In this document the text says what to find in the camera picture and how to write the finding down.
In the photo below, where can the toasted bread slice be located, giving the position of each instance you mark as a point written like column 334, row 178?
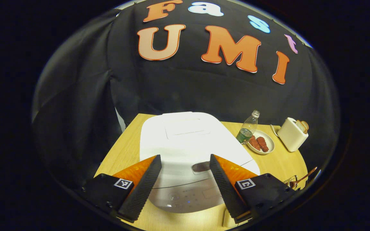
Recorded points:
column 305, row 126
column 299, row 125

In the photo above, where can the cream rectangular dish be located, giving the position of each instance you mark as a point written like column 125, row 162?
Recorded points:
column 225, row 218

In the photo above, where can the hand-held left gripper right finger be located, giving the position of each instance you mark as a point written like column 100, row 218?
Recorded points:
column 225, row 189

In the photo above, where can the white toaster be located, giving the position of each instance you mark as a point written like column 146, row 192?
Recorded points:
column 291, row 136

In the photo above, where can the clear plastic water bottle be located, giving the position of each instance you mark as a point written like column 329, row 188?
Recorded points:
column 247, row 130

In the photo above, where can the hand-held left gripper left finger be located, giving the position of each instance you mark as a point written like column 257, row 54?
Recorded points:
column 145, row 186

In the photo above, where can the red-brown meat piece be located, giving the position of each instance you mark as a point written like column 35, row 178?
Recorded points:
column 262, row 144
column 254, row 142

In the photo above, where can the black backdrop cloth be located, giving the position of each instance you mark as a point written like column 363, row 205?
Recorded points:
column 188, row 86

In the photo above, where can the brown wooden spoon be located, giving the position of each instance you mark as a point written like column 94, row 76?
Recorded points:
column 307, row 175

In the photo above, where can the white rice cooker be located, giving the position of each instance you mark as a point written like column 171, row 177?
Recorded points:
column 188, row 138

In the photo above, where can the white oval plate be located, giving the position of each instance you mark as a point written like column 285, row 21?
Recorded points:
column 268, row 136

